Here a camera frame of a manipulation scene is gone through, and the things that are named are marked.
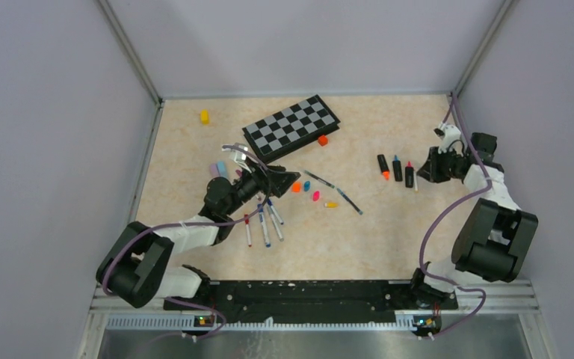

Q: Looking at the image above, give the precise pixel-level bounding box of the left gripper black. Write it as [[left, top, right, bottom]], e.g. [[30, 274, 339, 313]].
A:
[[223, 156, 299, 215]]

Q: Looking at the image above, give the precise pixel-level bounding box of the orange highlighter cap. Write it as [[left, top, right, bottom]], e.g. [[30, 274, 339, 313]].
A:
[[291, 182, 301, 193]]

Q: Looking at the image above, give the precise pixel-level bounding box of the white marker grey cap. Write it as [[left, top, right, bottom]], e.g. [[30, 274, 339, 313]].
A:
[[267, 199, 285, 242]]

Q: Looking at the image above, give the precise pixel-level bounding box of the black highlighter pink tip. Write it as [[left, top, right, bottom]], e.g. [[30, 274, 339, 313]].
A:
[[404, 161, 415, 188]]

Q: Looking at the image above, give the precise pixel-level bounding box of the green gel pen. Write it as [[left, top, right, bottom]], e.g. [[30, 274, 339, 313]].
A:
[[303, 170, 336, 188]]

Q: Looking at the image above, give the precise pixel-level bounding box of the black highlighter with blue cap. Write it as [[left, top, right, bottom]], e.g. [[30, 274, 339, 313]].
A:
[[392, 155, 404, 182]]

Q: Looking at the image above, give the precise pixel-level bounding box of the blue capped whiteboard marker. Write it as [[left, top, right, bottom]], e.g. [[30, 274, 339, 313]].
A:
[[244, 213, 253, 248]]

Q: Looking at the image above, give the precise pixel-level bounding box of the black orange-tip highlighter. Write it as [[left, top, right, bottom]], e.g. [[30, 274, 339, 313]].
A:
[[377, 154, 390, 180]]

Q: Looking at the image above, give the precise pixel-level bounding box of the white marker blue cap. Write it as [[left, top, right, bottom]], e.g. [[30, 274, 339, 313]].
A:
[[257, 203, 271, 248]]

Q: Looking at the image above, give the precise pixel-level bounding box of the blue gel pen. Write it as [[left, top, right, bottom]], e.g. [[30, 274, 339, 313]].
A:
[[336, 187, 363, 215]]

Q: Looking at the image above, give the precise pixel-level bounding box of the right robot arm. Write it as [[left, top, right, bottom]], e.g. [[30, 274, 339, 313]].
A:
[[408, 125, 539, 308]]

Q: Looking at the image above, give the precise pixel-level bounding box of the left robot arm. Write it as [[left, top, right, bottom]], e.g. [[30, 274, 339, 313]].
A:
[[96, 166, 300, 309]]

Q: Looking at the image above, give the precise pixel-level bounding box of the black and grey chessboard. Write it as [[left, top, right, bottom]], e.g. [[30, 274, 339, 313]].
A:
[[242, 95, 341, 164]]

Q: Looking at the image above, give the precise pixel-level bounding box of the light blue eraser block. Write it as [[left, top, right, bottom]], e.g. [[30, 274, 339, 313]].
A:
[[216, 161, 229, 179]]

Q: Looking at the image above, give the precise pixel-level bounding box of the pink eraser block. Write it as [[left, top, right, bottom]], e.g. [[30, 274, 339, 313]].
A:
[[210, 163, 221, 178]]

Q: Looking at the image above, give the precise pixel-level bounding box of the orange red cube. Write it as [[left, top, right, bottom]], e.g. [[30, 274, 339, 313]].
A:
[[318, 135, 328, 147]]

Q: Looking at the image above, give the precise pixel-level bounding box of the yellow block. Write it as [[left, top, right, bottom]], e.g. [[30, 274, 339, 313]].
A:
[[200, 110, 210, 125]]

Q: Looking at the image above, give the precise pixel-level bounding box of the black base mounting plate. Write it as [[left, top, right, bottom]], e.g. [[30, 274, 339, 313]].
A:
[[190, 280, 458, 324]]

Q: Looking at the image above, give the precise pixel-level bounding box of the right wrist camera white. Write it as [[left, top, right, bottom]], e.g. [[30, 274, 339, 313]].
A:
[[433, 123, 462, 154]]

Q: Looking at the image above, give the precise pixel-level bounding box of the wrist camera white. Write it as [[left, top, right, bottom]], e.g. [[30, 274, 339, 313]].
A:
[[221, 143, 250, 172], [433, 123, 462, 154]]

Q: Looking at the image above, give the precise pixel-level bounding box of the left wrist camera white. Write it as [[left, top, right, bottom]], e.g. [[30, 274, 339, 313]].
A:
[[221, 143, 250, 172]]

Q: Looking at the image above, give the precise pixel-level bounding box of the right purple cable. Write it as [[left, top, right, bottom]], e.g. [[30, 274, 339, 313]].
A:
[[418, 96, 493, 340]]

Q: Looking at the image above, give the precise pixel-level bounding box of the aluminium frame rail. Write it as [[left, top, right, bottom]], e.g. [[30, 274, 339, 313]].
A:
[[77, 280, 558, 358]]

